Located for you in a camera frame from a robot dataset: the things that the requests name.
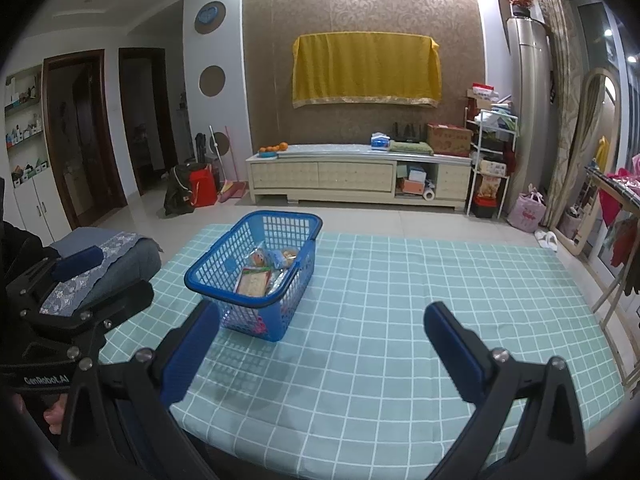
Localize green cushion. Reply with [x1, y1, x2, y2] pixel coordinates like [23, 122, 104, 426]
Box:
[388, 140, 433, 156]

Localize brown cardboard box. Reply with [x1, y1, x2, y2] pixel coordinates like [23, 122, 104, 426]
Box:
[426, 123, 473, 157]

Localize standing air conditioner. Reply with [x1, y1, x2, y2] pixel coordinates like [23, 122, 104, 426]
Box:
[505, 16, 556, 211]

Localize black bag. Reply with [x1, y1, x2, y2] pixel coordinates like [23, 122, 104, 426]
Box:
[163, 162, 201, 216]

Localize round brown wall disc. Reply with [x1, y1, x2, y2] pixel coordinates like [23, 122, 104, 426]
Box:
[199, 65, 227, 98]

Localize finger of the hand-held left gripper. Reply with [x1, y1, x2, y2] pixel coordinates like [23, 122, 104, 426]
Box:
[22, 280, 155, 362]
[4, 246, 105, 312]

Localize wooden drying rack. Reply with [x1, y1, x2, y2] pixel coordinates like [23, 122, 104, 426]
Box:
[585, 165, 640, 346]

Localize patterned beige curtain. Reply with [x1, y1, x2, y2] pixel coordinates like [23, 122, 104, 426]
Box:
[530, 0, 593, 231]

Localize white handled mop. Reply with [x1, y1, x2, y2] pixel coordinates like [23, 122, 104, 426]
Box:
[209, 125, 226, 196]

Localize yellow cloth cover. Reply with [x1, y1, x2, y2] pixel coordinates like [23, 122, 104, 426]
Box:
[291, 31, 442, 109]

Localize blue plastic basket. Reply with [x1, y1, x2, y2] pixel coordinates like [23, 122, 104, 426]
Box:
[184, 211, 323, 342]

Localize green checkered tablecloth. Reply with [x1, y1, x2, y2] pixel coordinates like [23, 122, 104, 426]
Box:
[97, 223, 631, 471]

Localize beige tv cabinet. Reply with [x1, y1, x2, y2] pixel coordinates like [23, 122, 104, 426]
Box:
[245, 143, 473, 211]

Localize arched floor mirror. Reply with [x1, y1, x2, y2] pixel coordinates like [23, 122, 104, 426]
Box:
[570, 70, 623, 256]

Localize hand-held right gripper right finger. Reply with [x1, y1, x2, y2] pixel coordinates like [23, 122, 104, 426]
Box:
[424, 301, 587, 480]

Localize red hanging clothes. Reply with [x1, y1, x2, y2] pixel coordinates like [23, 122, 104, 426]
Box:
[597, 167, 640, 266]

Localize boxes in cabinet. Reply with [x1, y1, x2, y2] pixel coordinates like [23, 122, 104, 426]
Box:
[397, 162, 429, 196]

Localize white floor cabinet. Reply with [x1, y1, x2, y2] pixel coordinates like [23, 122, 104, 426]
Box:
[12, 165, 58, 246]

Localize white wall shelf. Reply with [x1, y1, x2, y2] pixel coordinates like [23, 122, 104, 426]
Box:
[4, 65, 51, 188]

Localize pink tote bag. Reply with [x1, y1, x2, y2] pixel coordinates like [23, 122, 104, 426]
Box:
[507, 191, 548, 233]

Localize white metal rack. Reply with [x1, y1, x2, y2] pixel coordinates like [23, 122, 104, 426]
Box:
[465, 105, 518, 218]

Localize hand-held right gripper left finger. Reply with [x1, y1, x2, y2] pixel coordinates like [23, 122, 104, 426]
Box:
[59, 301, 221, 480]

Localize red bag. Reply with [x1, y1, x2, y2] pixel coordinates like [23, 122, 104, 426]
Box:
[189, 167, 218, 208]

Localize boxes atop rack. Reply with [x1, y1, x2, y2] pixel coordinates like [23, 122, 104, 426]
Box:
[466, 82, 513, 111]

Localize person's left hand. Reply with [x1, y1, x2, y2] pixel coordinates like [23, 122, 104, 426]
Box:
[42, 394, 69, 436]

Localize red broom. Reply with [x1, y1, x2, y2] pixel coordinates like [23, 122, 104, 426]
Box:
[224, 126, 247, 202]

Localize glass balcony door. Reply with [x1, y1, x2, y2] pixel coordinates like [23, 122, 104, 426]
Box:
[575, 0, 640, 281]

